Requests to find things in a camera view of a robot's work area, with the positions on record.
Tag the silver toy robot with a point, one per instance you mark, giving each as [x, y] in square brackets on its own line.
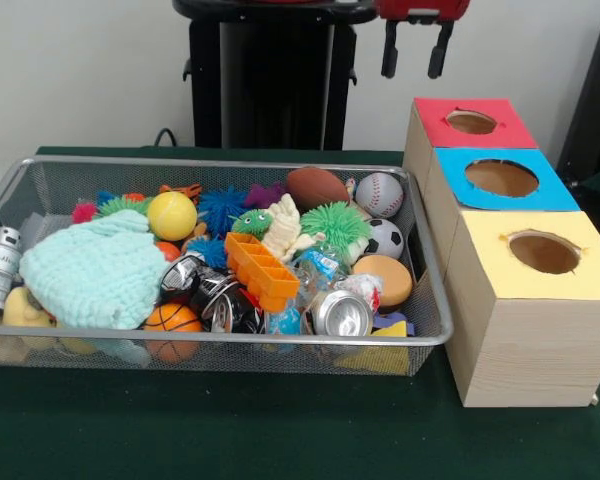
[0, 265]

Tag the brown toy football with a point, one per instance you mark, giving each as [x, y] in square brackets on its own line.
[315, 187]

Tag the yellow ball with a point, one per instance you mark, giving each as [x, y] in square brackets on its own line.
[172, 216]

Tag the green spiky ball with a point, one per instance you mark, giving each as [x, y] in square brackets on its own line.
[335, 227]

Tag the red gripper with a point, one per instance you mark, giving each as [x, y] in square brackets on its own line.
[425, 9]

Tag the black and white soccer ball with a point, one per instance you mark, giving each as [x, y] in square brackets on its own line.
[387, 239]

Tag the white baseball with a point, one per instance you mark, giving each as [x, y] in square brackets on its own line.
[380, 195]

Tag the mint knitted cloth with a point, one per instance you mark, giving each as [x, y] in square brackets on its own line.
[90, 270]

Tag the wooden box with three holes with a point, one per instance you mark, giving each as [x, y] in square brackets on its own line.
[530, 350]

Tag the orange toy basketball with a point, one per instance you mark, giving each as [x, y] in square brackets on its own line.
[172, 317]

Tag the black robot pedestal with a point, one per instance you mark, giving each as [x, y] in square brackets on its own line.
[270, 75]

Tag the white red wrapper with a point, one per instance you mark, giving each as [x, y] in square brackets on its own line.
[360, 287]

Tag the orange ice cube tray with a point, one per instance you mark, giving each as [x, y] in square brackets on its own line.
[260, 270]

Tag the tan round sponge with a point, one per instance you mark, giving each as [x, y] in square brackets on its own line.
[382, 277]

